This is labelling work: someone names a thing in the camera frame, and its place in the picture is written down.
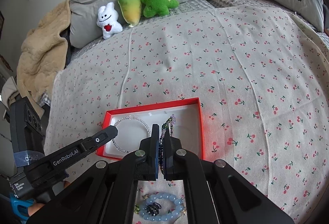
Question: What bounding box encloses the red jewelry box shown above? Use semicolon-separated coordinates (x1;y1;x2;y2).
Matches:
96;96;206;161

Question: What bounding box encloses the black hair claw clip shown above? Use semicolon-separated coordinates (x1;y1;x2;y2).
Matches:
145;202;162;216

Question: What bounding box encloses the green tree plush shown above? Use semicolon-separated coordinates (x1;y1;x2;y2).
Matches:
141;0;179;18

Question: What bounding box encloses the left hand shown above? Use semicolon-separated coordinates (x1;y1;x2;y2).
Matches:
27;179;72;217

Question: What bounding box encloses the dark multicolour beaded bracelet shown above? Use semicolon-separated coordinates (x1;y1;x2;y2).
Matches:
158;113;177;173

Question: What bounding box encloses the beige quilted blanket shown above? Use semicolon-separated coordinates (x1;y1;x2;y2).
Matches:
17;0;71;117

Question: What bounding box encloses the cherry print bedsheet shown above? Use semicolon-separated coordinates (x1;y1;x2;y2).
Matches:
45;0;328;223

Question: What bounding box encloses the green yellow carrot plush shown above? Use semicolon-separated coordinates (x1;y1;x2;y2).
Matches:
118;0;142;27

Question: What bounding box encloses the blue bead bracelet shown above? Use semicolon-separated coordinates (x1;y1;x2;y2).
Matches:
138;192;183;222

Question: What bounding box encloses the clear beaded bracelet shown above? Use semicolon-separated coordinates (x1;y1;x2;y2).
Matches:
111;115;152;154

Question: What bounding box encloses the white bunny plush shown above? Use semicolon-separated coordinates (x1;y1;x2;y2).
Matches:
96;2;123;40

